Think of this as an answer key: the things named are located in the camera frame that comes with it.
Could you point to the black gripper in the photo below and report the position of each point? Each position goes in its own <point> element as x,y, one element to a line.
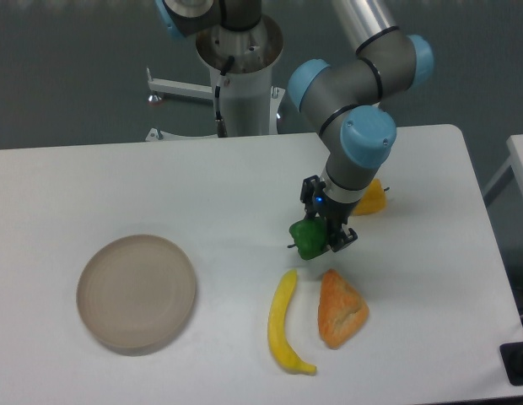
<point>335,205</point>

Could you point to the green bell pepper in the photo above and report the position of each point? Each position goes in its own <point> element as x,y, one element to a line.
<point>309,236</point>

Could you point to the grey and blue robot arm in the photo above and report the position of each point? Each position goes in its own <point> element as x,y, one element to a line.
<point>340,103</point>

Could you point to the yellow bell pepper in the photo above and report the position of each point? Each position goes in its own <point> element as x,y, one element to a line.
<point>373,201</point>

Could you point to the orange triangular bread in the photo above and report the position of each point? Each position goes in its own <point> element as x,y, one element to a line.
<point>342,310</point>

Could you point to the yellow banana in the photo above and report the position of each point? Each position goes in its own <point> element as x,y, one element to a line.
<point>281,350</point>

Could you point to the white side table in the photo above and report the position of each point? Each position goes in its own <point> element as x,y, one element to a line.
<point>511,169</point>

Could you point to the beige round plate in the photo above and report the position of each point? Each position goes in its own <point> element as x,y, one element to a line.
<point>136,294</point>

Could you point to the black device at right edge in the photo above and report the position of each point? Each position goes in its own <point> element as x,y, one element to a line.
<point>512,356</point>

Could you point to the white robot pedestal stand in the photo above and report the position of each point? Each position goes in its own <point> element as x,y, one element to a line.
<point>240,63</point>

